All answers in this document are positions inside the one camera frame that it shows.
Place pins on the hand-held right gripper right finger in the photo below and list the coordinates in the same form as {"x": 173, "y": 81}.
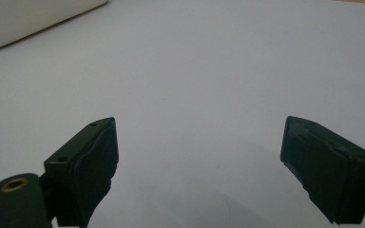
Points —
{"x": 332, "y": 172}

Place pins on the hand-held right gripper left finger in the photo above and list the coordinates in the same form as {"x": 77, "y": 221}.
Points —
{"x": 84, "y": 171}

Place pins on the white plastic bin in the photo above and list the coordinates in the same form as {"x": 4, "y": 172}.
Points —
{"x": 22, "y": 19}

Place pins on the wooden table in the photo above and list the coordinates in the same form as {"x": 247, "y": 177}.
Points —
{"x": 361, "y": 1}

